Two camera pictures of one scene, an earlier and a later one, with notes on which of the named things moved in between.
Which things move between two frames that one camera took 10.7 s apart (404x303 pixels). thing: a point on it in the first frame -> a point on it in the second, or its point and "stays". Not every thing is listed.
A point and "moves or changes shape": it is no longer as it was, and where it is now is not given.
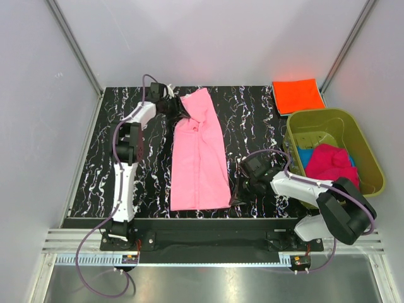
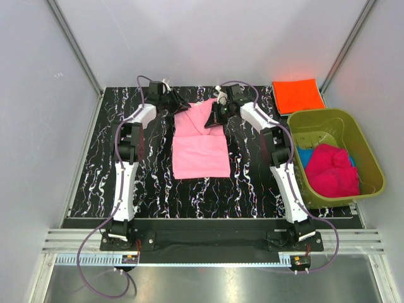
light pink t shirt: (200, 175) moves or changes shape
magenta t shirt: (328, 163) stays
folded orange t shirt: (294, 95) stays
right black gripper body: (245, 188) -> (221, 113)
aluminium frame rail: (69, 240) stays
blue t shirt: (305, 153) stays
